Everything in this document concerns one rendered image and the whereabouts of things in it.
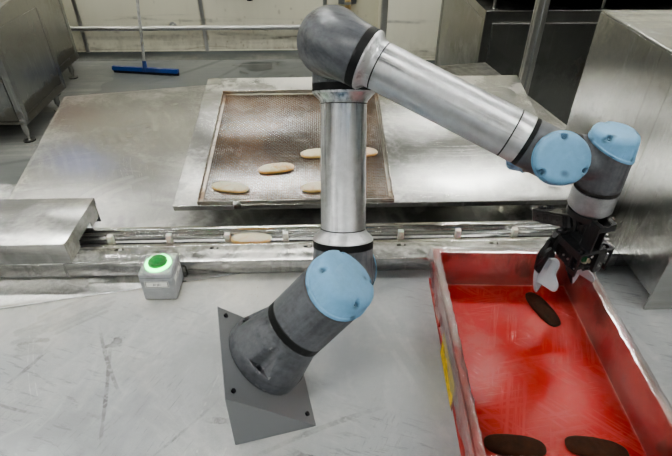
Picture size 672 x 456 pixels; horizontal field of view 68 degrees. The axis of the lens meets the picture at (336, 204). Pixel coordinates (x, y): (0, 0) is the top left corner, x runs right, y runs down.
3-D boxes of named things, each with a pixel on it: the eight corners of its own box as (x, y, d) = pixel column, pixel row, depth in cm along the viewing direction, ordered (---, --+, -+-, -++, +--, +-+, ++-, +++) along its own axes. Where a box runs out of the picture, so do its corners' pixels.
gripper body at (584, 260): (570, 280, 90) (590, 228, 83) (541, 250, 97) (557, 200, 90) (605, 272, 92) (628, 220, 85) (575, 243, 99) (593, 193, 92)
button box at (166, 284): (145, 311, 111) (133, 275, 104) (155, 286, 117) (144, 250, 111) (182, 310, 111) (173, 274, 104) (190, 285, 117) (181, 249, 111)
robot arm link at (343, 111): (301, 317, 92) (298, 7, 83) (323, 290, 106) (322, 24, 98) (365, 323, 89) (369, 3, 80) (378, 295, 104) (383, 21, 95)
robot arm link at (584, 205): (563, 179, 87) (602, 172, 89) (556, 200, 90) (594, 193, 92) (593, 203, 82) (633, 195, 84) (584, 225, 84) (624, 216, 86)
